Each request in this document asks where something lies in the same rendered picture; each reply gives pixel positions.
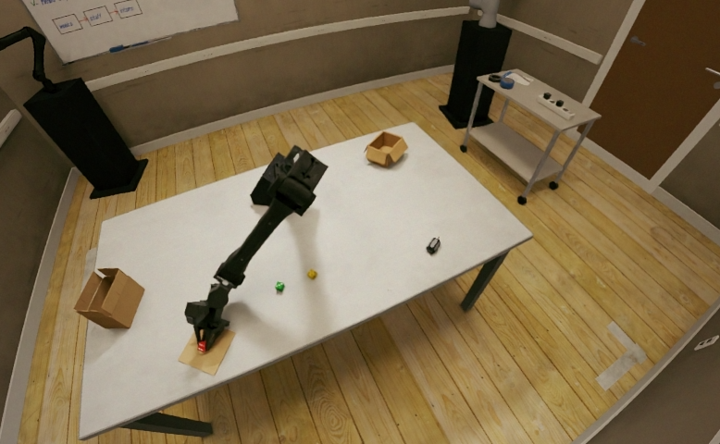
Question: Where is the tan mat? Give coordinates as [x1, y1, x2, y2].
[178, 328, 236, 376]

